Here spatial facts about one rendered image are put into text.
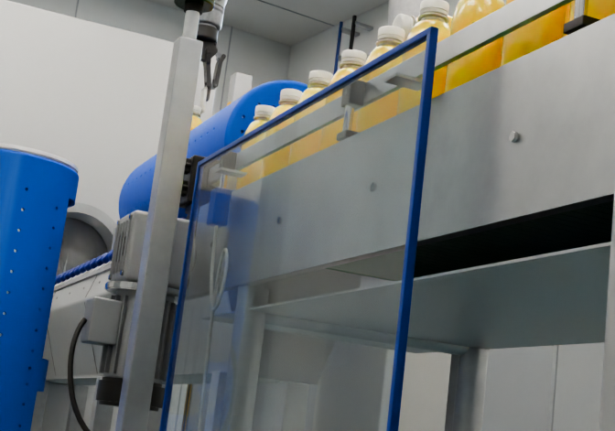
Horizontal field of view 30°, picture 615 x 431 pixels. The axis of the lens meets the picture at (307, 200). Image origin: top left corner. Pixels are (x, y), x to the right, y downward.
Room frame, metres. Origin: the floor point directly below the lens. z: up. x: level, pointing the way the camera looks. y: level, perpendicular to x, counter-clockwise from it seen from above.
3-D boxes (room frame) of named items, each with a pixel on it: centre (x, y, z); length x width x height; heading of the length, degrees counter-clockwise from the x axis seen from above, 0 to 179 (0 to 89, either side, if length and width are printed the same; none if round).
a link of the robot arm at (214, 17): (2.96, 0.33, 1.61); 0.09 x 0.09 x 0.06
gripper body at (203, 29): (2.96, 0.33, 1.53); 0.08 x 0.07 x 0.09; 112
